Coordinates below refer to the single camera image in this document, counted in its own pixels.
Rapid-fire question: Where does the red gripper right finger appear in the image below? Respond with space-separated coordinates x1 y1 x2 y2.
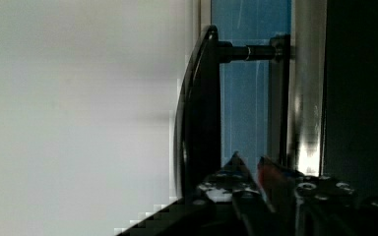
257 156 296 235

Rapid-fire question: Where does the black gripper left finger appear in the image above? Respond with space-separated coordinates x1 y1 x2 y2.
195 150 275 236

